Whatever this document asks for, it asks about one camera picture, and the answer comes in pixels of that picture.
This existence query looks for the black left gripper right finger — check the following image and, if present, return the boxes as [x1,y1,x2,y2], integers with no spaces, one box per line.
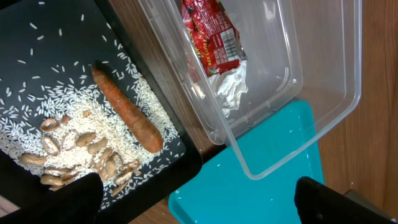
[294,176,394,224]

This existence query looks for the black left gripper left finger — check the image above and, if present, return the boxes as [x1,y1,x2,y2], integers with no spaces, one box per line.
[1,173,103,223]

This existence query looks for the rice and food scraps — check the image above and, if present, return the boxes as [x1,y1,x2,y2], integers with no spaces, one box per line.
[1,52,177,208]

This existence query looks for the orange carrot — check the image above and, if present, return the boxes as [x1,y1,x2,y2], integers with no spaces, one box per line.
[90,65,164,153]

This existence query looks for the aluminium foil ball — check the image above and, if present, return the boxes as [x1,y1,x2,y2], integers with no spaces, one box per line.
[208,60,248,118]

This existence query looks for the red snack wrapper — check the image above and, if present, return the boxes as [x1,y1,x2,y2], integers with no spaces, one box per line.
[181,0,248,77]

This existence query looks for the teal plastic tray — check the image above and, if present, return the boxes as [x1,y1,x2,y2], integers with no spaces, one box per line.
[169,101,324,223]

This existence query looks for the black tray bin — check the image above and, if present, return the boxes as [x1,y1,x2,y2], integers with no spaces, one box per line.
[1,0,203,223]

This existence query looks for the clear plastic bin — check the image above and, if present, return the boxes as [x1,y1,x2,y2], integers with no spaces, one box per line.
[140,1,362,180]

